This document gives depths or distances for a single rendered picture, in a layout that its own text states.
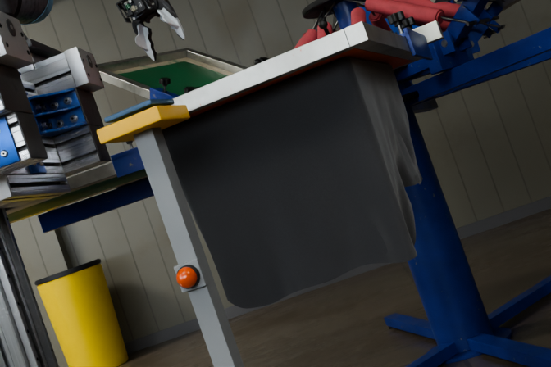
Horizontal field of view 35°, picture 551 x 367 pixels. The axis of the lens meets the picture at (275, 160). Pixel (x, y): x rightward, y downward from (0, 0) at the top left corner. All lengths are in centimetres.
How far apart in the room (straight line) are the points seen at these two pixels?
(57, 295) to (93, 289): 23
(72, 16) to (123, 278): 195
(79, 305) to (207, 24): 217
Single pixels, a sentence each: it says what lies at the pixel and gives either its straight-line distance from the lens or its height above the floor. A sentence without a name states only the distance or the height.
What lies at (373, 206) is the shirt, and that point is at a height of 65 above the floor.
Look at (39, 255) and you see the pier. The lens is 647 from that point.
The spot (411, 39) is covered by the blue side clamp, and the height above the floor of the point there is 98.
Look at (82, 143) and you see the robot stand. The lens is 205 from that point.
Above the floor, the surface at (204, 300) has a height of 60.
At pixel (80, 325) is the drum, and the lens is 596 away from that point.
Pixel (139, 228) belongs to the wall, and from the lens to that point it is 637.
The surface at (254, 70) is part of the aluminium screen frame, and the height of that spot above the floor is 98.
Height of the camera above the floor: 74
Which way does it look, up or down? 2 degrees up
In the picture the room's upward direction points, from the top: 20 degrees counter-clockwise
